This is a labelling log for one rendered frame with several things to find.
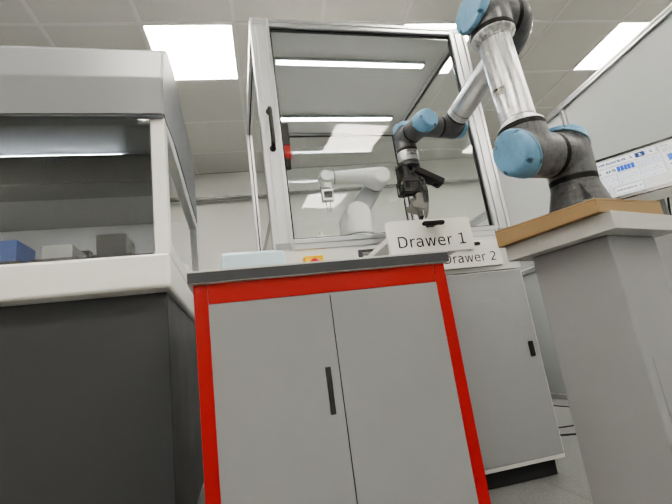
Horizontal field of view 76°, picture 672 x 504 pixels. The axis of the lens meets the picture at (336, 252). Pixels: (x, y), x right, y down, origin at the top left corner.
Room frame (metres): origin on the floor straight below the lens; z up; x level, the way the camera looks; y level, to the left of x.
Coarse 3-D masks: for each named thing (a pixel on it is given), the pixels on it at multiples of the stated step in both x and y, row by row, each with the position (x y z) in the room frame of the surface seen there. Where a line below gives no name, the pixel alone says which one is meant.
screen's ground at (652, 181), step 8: (656, 144) 1.60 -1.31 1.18; (664, 144) 1.58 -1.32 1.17; (632, 152) 1.64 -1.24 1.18; (664, 152) 1.56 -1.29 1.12; (632, 160) 1.62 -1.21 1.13; (664, 160) 1.53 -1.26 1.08; (608, 168) 1.66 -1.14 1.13; (632, 168) 1.60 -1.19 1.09; (600, 176) 1.66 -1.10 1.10; (608, 176) 1.64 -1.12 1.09; (656, 176) 1.51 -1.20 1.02; (664, 176) 1.49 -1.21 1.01; (624, 184) 1.57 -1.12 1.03; (648, 184) 1.51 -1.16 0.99; (656, 184) 1.49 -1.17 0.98; (632, 192) 1.53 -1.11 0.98
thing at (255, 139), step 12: (252, 72) 1.83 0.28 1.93; (252, 84) 1.90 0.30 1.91; (252, 96) 1.96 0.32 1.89; (252, 108) 2.03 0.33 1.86; (252, 120) 2.10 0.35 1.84; (252, 132) 2.18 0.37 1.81; (252, 144) 2.26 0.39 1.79; (252, 156) 2.35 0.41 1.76; (264, 180) 1.79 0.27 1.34; (264, 192) 1.84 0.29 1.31; (264, 204) 1.90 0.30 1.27; (264, 216) 1.96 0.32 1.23; (264, 228) 2.02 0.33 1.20; (264, 240) 2.09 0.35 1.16
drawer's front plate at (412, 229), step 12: (396, 228) 1.31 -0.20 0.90; (408, 228) 1.32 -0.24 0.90; (420, 228) 1.33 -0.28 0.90; (432, 228) 1.34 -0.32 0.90; (444, 228) 1.35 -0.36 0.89; (456, 228) 1.36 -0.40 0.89; (468, 228) 1.37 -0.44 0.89; (396, 240) 1.31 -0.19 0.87; (408, 240) 1.32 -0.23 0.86; (420, 240) 1.33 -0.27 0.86; (432, 240) 1.34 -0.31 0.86; (456, 240) 1.36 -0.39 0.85; (468, 240) 1.37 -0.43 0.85; (396, 252) 1.31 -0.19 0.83; (408, 252) 1.32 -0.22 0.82
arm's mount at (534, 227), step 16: (576, 208) 0.93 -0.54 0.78; (592, 208) 0.90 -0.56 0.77; (608, 208) 0.91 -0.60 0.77; (624, 208) 0.94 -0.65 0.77; (640, 208) 0.97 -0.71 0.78; (656, 208) 1.01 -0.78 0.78; (528, 224) 1.03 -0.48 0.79; (544, 224) 1.00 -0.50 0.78; (560, 224) 0.97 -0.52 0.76; (512, 240) 1.08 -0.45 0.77
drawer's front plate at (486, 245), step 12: (480, 240) 1.74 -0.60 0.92; (492, 240) 1.76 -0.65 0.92; (456, 252) 1.71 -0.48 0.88; (468, 252) 1.73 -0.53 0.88; (480, 252) 1.74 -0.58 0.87; (492, 252) 1.75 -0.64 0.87; (444, 264) 1.70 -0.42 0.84; (456, 264) 1.71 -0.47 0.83; (468, 264) 1.72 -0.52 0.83; (480, 264) 1.74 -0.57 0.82; (492, 264) 1.75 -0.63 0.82
